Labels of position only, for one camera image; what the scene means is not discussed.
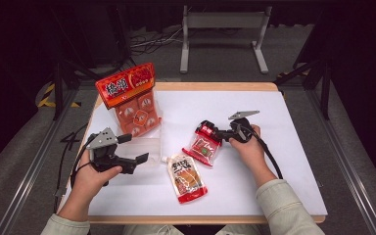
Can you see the white table mat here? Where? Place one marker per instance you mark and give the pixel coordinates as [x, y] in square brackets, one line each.
[209, 104]

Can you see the aluminium floor rail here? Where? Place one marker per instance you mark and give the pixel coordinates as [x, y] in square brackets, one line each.
[346, 163]
[36, 163]

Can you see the wooden table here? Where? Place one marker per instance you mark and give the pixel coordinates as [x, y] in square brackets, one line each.
[209, 86]

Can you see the orange snack bag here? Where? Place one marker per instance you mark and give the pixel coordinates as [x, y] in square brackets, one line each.
[129, 98]

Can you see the translucent plastic storage box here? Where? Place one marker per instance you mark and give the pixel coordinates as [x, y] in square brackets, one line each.
[143, 148]

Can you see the red spout pouch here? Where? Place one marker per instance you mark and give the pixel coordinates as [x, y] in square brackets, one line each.
[186, 179]

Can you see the yellow black hazard tape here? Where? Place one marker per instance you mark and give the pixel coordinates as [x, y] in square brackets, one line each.
[47, 98]

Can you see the person's right hand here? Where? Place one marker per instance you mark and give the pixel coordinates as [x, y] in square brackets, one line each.
[249, 153]

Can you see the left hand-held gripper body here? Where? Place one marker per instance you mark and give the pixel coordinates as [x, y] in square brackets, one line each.
[103, 139]

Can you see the white metal stand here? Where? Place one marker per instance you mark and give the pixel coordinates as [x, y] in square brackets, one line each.
[225, 20]

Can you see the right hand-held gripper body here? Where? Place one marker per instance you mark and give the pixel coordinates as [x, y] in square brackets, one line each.
[241, 129]

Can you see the small red black snack packet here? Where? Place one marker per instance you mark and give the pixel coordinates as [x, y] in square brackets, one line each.
[204, 147]

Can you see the black metal stand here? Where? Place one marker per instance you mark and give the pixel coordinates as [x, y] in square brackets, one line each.
[324, 84]
[58, 88]

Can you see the person's left hand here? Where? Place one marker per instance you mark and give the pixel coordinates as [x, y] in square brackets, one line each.
[91, 182]

